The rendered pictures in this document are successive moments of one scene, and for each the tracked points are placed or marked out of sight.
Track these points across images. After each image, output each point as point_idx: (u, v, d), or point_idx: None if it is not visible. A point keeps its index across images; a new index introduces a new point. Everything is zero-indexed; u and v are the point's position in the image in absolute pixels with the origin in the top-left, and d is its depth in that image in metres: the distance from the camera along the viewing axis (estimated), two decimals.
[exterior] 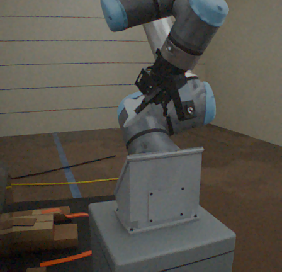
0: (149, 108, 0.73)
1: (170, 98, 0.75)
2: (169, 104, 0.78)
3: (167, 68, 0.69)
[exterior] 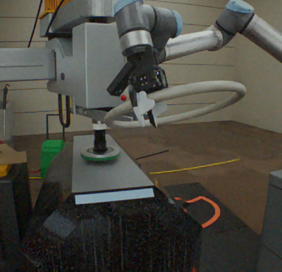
0: None
1: None
2: None
3: None
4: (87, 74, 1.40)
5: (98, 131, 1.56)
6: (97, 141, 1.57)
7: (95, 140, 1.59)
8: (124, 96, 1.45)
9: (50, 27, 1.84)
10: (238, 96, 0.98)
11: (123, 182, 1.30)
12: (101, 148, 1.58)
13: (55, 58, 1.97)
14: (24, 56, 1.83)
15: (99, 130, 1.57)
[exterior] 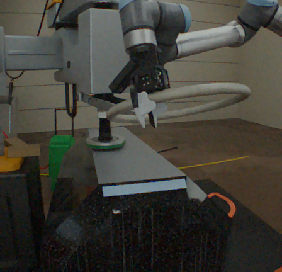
0: None
1: None
2: None
3: None
4: (92, 59, 1.40)
5: (103, 119, 1.56)
6: (102, 130, 1.57)
7: (100, 128, 1.59)
8: None
9: (57, 16, 1.85)
10: (242, 97, 0.96)
11: (153, 173, 1.21)
12: (106, 136, 1.58)
13: None
14: (38, 45, 1.81)
15: (104, 118, 1.57)
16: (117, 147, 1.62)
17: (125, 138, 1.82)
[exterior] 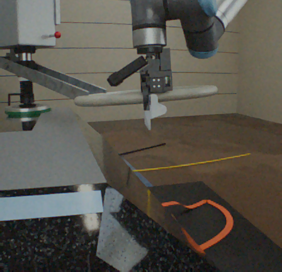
0: None
1: (140, 87, 0.76)
2: None
3: (152, 59, 0.78)
4: (18, 4, 1.12)
5: (26, 83, 1.30)
6: (26, 96, 1.31)
7: (22, 94, 1.32)
8: (58, 33, 1.26)
9: None
10: None
11: (36, 175, 0.52)
12: (29, 102, 1.32)
13: None
14: None
15: (27, 82, 1.30)
16: (28, 130, 0.93)
17: (55, 119, 1.14)
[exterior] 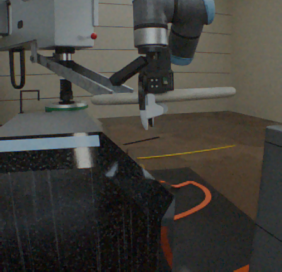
0: None
1: None
2: None
3: (153, 59, 0.78)
4: (56, 8, 1.24)
5: (65, 81, 1.42)
6: (65, 92, 1.43)
7: (61, 91, 1.44)
8: (94, 34, 1.34)
9: None
10: None
11: (62, 130, 0.94)
12: (68, 99, 1.44)
13: (7, 11, 1.72)
14: None
15: (66, 80, 1.42)
16: (48, 111, 1.35)
17: None
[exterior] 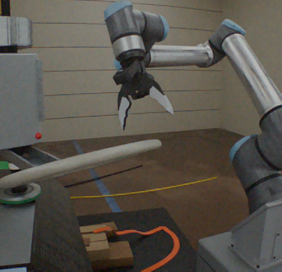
0: (127, 102, 0.81)
1: (143, 85, 0.79)
2: (152, 94, 0.79)
3: None
4: None
5: (15, 171, 1.36)
6: None
7: None
8: (38, 135, 1.27)
9: None
10: None
11: None
12: (19, 189, 1.38)
13: None
14: None
15: (16, 170, 1.36)
16: (1, 203, 1.37)
17: None
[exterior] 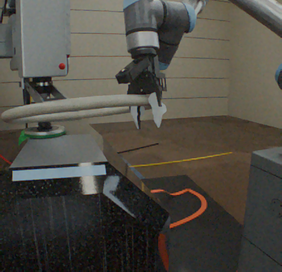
0: None
1: (148, 85, 0.78)
2: (150, 99, 0.78)
3: None
4: (23, 41, 1.29)
5: None
6: None
7: None
8: (62, 64, 1.34)
9: (7, 2, 1.74)
10: None
11: (73, 158, 1.10)
12: (43, 126, 1.48)
13: None
14: None
15: None
16: None
17: (72, 126, 1.71)
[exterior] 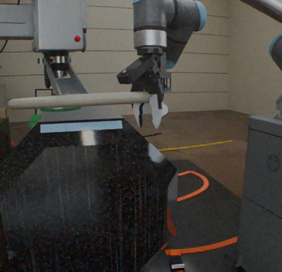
0: None
1: (151, 86, 0.77)
2: (152, 101, 0.77)
3: None
4: (39, 14, 1.30)
5: None
6: None
7: (55, 92, 1.50)
8: (77, 36, 1.34)
9: None
10: None
11: (92, 116, 1.26)
12: None
13: None
14: (5, 12, 1.78)
15: None
16: None
17: None
